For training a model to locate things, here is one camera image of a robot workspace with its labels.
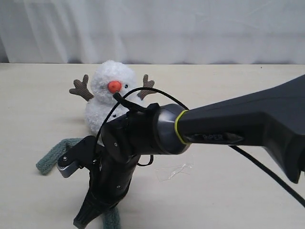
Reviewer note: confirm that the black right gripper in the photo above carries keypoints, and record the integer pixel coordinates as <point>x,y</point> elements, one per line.
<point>111,177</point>

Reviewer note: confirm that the teal fuzzy scarf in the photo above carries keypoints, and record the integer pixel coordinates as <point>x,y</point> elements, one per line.
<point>110,219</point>

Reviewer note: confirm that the white plush snowman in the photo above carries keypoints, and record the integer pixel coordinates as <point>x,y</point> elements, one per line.
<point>110,77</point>

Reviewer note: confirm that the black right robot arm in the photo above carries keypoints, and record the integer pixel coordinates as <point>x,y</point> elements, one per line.
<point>273,119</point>

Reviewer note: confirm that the clear tape piece near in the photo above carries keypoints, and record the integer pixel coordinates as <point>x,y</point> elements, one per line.
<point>168,173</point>

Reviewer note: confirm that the white backdrop curtain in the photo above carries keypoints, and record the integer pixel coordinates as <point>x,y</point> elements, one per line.
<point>153,31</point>

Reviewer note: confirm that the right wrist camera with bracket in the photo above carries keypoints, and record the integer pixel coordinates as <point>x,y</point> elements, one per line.
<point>84,154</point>

